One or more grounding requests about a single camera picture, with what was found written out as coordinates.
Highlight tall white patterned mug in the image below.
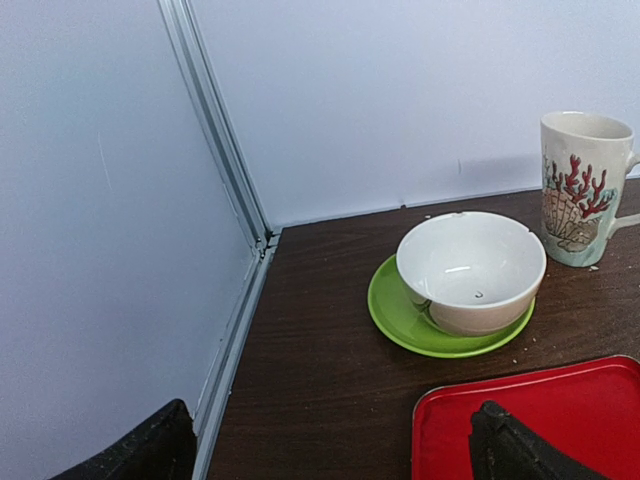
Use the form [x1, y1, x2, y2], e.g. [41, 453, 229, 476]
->
[540, 111, 639, 268]

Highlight white bowl on saucer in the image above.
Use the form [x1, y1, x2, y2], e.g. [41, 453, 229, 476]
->
[395, 211, 547, 337]

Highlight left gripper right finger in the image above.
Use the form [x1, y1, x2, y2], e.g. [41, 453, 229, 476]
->
[469, 401, 604, 479]

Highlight left aluminium frame post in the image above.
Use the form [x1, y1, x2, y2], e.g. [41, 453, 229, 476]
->
[159, 1, 280, 479]

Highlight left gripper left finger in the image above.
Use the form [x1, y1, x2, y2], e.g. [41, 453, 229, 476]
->
[56, 399, 196, 480]

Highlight red tin lid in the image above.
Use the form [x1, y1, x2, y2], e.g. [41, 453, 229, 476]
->
[411, 355, 639, 479]

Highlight green saucer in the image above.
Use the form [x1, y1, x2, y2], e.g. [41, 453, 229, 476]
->
[367, 255, 535, 359]

